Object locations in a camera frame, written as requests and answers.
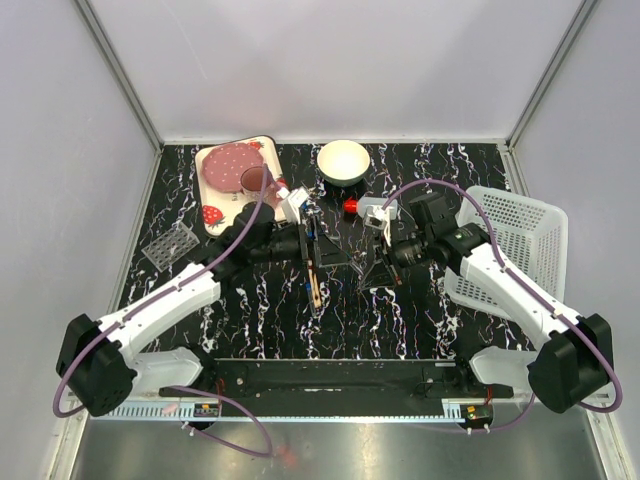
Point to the white plastic basket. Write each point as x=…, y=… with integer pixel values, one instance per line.
x=533, y=235

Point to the pink patterned mug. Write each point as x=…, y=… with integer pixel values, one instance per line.
x=251, y=186

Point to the clear test tube rack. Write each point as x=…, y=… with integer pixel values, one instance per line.
x=171, y=246

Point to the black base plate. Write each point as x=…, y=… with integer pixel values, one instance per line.
x=344, y=388

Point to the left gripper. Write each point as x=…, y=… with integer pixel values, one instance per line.
x=320, y=249

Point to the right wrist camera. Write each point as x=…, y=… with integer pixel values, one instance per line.
x=380, y=218

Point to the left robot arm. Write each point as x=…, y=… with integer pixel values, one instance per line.
x=103, y=362

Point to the red cap wash bottle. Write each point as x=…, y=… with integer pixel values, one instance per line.
x=360, y=206

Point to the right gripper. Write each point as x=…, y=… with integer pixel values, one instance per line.
x=384, y=272

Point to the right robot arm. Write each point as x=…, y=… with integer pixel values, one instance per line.
x=572, y=356

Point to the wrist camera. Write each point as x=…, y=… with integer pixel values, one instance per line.
x=380, y=218
x=291, y=203

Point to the white green bowl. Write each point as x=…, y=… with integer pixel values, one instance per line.
x=343, y=163

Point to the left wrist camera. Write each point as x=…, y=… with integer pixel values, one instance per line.
x=291, y=203

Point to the blue cap test tube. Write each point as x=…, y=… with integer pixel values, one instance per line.
x=313, y=304

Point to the pink dotted plate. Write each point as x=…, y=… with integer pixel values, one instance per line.
x=223, y=167

